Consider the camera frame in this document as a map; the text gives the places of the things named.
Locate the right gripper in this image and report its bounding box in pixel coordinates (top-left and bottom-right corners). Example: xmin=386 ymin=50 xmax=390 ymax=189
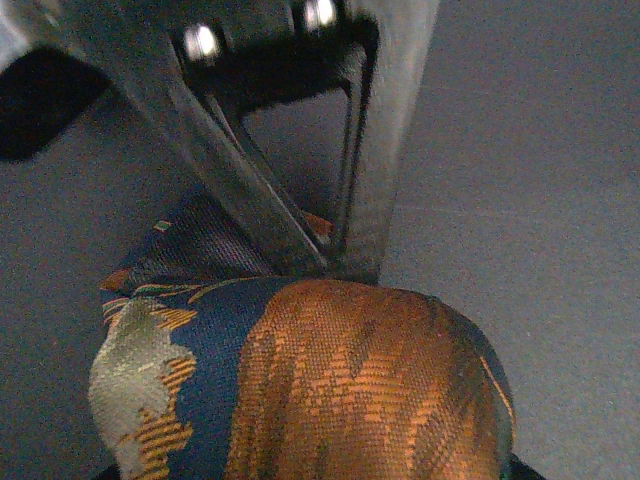
xmin=0 ymin=0 xmax=441 ymax=284

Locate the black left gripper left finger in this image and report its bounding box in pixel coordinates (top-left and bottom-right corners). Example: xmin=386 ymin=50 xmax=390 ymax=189
xmin=92 ymin=464 xmax=120 ymax=480

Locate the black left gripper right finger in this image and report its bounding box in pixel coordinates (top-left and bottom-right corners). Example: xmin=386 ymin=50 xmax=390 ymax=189
xmin=499 ymin=453 xmax=545 ymax=480

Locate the brown green patterned tie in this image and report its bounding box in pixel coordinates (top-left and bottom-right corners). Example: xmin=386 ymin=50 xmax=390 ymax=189
xmin=88 ymin=189 xmax=515 ymax=479

